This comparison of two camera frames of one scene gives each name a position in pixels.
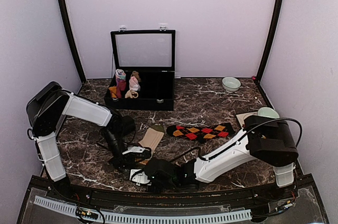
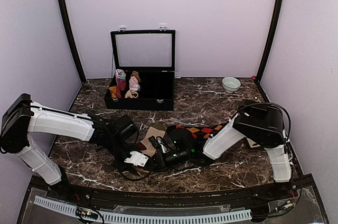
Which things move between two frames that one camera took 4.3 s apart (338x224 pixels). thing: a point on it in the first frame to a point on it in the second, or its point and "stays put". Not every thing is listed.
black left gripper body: (111, 138) stays put
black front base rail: (284, 191) stays put
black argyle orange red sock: (200, 133) stays put
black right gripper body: (169, 185) to (183, 158)
